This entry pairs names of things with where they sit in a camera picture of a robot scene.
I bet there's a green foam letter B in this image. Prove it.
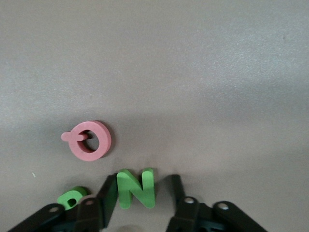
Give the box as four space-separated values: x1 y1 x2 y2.
57 186 89 210

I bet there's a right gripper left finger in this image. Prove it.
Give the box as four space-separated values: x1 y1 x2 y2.
4 175 119 232

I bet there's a red foam letter Q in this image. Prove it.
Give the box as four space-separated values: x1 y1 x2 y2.
60 120 113 161

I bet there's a brown table cover sheet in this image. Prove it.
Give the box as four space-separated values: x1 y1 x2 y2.
0 0 309 232

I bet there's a green foam letter N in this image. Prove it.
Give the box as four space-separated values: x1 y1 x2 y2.
116 167 156 210

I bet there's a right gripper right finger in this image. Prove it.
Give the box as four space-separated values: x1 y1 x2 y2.
166 174 268 232

